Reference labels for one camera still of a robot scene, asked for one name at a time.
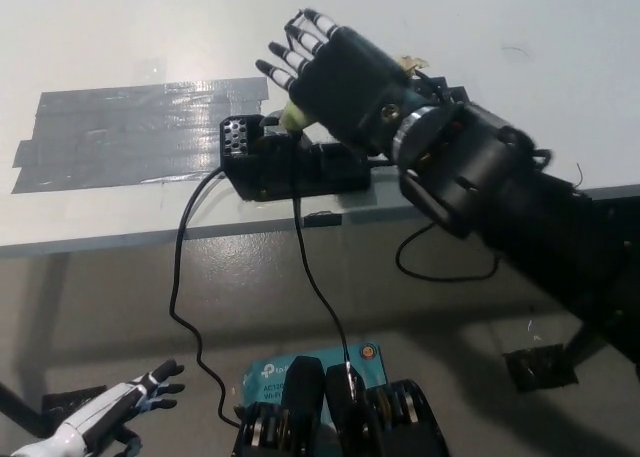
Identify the soldering iron with taped handle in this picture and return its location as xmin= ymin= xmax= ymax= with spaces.
xmin=278 ymin=54 xmax=431 ymax=131

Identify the grey duct tape patch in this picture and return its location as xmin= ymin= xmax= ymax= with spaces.
xmin=8 ymin=75 xmax=271 ymax=196

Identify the teal router box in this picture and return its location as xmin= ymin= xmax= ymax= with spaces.
xmin=241 ymin=342 xmax=390 ymax=423

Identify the black cable with metal plug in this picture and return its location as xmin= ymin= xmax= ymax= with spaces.
xmin=292 ymin=199 xmax=359 ymax=403

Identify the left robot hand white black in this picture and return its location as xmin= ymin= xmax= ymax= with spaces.
xmin=64 ymin=359 xmax=186 ymax=453

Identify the small black tape strip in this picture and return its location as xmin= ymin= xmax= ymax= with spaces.
xmin=303 ymin=211 xmax=342 ymax=228

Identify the black robot torso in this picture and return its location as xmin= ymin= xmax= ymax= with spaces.
xmin=232 ymin=356 xmax=449 ymax=457

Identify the black plastic bracket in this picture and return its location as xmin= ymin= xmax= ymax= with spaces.
xmin=414 ymin=74 xmax=471 ymax=106

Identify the black metal stand leg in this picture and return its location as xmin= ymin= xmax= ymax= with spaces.
xmin=562 ymin=321 xmax=616 ymax=373
xmin=0 ymin=380 xmax=54 ymax=436

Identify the black soldering station base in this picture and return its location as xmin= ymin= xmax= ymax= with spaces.
xmin=219 ymin=114 xmax=374 ymax=202

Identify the black soldering iron cable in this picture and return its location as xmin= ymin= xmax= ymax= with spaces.
xmin=396 ymin=221 xmax=501 ymax=282

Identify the right robot hand black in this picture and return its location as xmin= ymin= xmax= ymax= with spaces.
xmin=254 ymin=7 xmax=446 ymax=158

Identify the black power cable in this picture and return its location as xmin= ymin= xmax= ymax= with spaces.
xmin=168 ymin=169 xmax=244 ymax=428

